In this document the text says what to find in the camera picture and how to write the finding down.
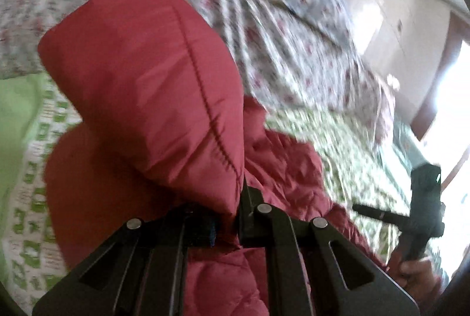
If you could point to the wooden door frame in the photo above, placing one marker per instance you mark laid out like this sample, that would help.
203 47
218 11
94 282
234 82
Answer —
446 44

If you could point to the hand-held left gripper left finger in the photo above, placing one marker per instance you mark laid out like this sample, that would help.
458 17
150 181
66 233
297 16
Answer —
211 233

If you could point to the green patterned bedsheet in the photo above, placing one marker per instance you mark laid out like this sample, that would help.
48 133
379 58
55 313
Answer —
22 117

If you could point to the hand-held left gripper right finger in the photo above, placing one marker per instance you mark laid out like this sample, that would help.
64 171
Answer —
254 215

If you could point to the white wardrobe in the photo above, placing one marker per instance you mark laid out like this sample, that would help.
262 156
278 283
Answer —
404 7

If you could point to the person's right hand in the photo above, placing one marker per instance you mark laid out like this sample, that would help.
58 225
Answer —
418 273

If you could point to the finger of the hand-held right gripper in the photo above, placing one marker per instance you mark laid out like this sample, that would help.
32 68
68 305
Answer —
378 214

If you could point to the red quilted jacket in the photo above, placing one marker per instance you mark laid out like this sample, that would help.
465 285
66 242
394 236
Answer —
147 81

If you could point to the floral print duvet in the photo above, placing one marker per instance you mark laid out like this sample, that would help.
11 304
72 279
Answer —
275 51

